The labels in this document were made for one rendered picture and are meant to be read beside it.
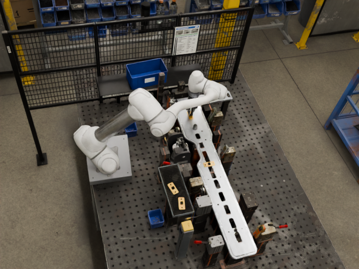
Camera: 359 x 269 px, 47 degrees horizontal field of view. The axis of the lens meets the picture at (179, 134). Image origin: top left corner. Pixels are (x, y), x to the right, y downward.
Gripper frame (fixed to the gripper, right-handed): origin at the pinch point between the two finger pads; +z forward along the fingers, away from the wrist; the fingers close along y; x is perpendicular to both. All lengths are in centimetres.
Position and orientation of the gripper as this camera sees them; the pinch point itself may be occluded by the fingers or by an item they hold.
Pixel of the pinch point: (190, 111)
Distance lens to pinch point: 321.2
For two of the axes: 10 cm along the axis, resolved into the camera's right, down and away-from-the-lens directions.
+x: -2.8, -7.7, 5.7
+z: -0.9, 6.1, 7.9
